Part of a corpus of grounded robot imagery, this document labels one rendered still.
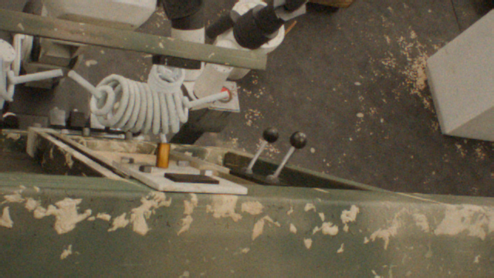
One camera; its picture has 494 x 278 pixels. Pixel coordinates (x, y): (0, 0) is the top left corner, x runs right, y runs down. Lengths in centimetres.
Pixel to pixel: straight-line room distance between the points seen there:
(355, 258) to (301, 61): 295
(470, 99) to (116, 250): 345
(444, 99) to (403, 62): 38
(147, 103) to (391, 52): 351
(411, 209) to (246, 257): 23
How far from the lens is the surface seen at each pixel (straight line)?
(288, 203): 65
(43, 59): 223
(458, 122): 395
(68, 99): 270
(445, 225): 81
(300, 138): 123
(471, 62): 396
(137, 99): 70
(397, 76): 406
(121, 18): 157
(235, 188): 63
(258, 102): 329
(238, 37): 143
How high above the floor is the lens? 248
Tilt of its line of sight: 52 degrees down
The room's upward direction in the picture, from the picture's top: 47 degrees clockwise
